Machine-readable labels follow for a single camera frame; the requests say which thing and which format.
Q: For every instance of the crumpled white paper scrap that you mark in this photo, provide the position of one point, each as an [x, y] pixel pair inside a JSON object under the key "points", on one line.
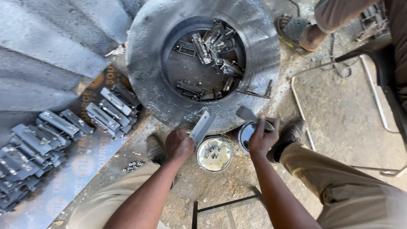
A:
{"points": [[116, 51]]}

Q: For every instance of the person's left trouser leg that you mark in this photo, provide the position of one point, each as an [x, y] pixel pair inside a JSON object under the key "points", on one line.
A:
{"points": [[105, 203]]}

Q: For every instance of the thin metal u-frame part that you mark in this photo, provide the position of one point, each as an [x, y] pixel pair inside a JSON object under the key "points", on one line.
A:
{"points": [[254, 93]]}

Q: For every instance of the large grey painted tyre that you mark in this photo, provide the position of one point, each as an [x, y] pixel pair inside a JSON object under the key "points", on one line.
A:
{"points": [[149, 63]]}

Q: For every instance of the person's trouser leg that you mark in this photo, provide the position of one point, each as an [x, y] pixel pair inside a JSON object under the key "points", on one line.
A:
{"points": [[343, 184], [105, 203]]}

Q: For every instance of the rusty metal tool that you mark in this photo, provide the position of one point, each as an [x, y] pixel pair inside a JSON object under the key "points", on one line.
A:
{"points": [[372, 22]]}

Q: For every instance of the heap of dark metal clamps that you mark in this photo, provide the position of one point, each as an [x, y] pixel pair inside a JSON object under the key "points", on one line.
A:
{"points": [[211, 47]]}

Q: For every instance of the grey corrugated sheet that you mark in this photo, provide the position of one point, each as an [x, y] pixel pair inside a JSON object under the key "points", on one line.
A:
{"points": [[47, 47]]}

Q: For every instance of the small cluster of steel nuts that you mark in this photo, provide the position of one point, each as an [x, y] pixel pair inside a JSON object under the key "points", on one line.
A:
{"points": [[133, 166]]}

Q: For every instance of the light grey metal plate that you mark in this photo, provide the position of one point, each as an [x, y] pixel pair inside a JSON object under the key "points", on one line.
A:
{"points": [[203, 125]]}

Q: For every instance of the dark grey bent metal piece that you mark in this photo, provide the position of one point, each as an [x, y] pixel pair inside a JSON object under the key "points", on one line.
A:
{"points": [[249, 115]]}

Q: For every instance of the printed brown plywood board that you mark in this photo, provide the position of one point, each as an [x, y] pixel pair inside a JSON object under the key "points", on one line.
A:
{"points": [[79, 178]]}

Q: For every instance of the dark shiny round tin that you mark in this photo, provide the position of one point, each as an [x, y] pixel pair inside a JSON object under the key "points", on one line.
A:
{"points": [[245, 135]]}

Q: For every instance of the black metal stool frame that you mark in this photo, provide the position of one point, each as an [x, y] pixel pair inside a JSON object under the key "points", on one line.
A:
{"points": [[227, 203]]}

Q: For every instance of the person's right trouser leg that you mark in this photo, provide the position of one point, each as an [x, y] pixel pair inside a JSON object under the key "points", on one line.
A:
{"points": [[343, 184]]}

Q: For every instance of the metal tube chair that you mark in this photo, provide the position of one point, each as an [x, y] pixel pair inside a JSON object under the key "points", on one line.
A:
{"points": [[378, 63]]}

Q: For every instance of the person's left worn shoe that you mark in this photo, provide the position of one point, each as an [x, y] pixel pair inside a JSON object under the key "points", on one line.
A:
{"points": [[155, 149]]}

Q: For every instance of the person's right black shoe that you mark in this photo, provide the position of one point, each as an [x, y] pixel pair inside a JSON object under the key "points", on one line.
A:
{"points": [[291, 135]]}

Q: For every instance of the person's right hand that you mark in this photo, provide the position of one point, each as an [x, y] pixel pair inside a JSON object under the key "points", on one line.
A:
{"points": [[262, 140]]}

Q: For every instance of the white round tin with nuts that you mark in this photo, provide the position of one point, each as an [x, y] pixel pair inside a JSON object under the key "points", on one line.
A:
{"points": [[214, 155]]}

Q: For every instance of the pile of grey assembled brackets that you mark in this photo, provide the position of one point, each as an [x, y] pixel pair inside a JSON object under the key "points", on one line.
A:
{"points": [[38, 143]]}

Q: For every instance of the person's left hand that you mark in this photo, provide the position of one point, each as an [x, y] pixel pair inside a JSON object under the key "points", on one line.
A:
{"points": [[178, 144]]}

